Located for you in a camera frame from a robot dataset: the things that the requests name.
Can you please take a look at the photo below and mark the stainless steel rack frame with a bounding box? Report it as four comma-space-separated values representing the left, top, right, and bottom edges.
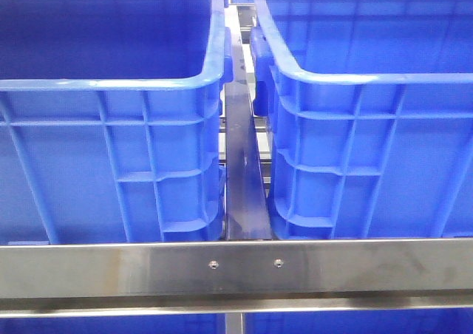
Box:
1, 4, 472, 333

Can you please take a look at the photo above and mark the right blue plastic bin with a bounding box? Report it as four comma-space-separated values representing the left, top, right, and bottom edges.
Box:
253, 0, 472, 239

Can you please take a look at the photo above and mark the left blue plastic bin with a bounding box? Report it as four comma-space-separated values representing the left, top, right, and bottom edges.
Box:
1, 0, 233, 245

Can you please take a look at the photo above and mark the blue plastic bin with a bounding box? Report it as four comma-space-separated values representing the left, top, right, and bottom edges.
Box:
1, 0, 233, 245
253, 0, 472, 239

